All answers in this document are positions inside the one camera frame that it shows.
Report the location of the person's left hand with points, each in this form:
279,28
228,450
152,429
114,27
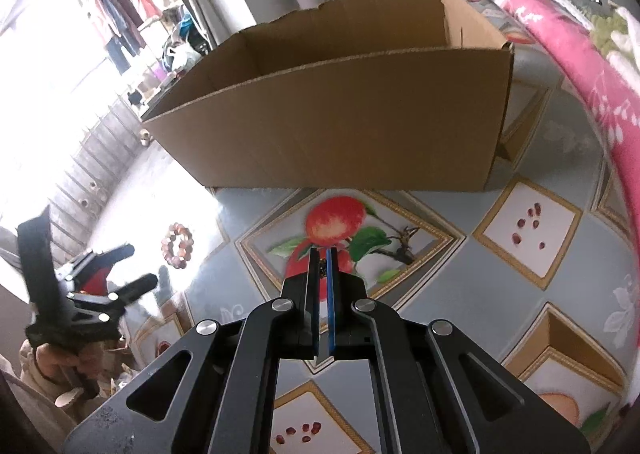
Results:
50,364

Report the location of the person's left forearm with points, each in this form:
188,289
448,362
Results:
25,414

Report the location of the pile of bags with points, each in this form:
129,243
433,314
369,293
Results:
182,41

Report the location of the fruit print tablecloth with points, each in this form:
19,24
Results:
450,259

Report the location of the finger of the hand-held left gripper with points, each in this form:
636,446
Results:
142,284
117,254

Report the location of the small dark trinket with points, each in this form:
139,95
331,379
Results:
323,265

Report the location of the pair of beige shoes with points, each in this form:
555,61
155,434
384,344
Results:
145,136

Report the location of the brown cardboard box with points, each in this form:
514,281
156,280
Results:
325,123

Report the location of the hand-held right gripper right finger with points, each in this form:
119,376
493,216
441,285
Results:
331,314

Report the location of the pink floral blanket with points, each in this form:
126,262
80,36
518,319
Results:
575,68

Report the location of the hanging clothes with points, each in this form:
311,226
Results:
125,13

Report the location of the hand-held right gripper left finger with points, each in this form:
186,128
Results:
312,314

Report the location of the white green knitted cloth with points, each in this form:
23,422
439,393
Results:
610,28

